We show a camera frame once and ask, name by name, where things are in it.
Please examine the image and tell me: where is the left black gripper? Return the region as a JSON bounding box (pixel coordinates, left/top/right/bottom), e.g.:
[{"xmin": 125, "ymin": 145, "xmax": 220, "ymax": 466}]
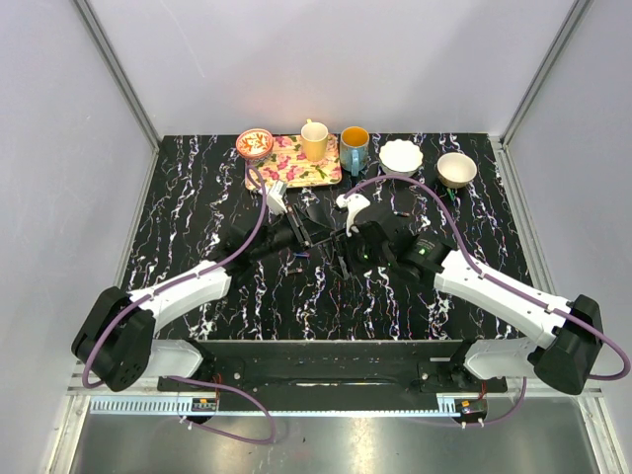
[{"xmin": 251, "ymin": 204, "xmax": 333, "ymax": 263}]

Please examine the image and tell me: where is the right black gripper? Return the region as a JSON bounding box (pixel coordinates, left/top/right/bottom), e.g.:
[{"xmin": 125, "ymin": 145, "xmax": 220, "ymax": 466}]
[{"xmin": 330, "ymin": 224, "xmax": 393, "ymax": 279}]

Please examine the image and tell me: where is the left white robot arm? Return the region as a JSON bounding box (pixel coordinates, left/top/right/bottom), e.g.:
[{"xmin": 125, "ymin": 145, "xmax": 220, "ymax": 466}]
[{"xmin": 71, "ymin": 206, "xmax": 333, "ymax": 392}]

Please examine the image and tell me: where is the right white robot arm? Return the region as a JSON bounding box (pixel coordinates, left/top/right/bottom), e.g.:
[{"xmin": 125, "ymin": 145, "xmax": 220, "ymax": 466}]
[{"xmin": 337, "ymin": 222, "xmax": 602, "ymax": 395}]

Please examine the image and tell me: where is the floral rectangular tray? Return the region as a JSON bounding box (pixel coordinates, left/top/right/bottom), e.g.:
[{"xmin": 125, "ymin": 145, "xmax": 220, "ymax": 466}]
[{"xmin": 256, "ymin": 133, "xmax": 342, "ymax": 189}]

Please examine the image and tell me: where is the white scalloped plate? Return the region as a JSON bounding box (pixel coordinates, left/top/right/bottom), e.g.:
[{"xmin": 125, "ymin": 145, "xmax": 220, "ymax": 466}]
[{"xmin": 378, "ymin": 139, "xmax": 424, "ymax": 177}]

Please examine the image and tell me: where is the yellow mug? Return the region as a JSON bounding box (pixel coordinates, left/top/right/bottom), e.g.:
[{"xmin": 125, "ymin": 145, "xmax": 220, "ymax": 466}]
[{"xmin": 300, "ymin": 119, "xmax": 329, "ymax": 162}]

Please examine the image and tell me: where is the small red patterned bowl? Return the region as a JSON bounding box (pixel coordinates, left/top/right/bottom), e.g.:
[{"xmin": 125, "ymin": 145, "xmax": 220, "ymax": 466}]
[{"xmin": 236, "ymin": 128, "xmax": 274, "ymax": 160}]

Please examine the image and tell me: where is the blue mug orange inside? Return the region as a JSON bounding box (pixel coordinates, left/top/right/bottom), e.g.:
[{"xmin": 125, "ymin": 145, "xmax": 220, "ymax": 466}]
[{"xmin": 340, "ymin": 126, "xmax": 369, "ymax": 177}]

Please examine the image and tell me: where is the cream bowl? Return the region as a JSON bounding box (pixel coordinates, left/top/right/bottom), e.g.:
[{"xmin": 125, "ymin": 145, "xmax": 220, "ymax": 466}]
[{"xmin": 436, "ymin": 152, "xmax": 478, "ymax": 190}]

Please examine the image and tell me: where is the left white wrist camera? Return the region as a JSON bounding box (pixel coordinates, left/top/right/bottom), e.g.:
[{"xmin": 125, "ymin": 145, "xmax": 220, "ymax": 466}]
[{"xmin": 266, "ymin": 180, "xmax": 287, "ymax": 215}]

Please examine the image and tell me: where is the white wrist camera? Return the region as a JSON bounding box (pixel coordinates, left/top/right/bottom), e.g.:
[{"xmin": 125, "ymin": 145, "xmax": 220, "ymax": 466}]
[
  {"xmin": 336, "ymin": 194, "xmax": 370, "ymax": 237},
  {"xmin": 266, "ymin": 180, "xmax": 287, "ymax": 215}
]

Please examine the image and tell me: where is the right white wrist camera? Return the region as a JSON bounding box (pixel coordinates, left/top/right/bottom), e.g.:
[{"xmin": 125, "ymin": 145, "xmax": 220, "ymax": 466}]
[{"xmin": 336, "ymin": 194, "xmax": 370, "ymax": 237}]

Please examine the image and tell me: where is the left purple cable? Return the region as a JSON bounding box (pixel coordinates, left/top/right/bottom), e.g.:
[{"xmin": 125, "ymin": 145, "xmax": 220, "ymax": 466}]
[{"xmin": 81, "ymin": 164, "xmax": 277, "ymax": 445}]

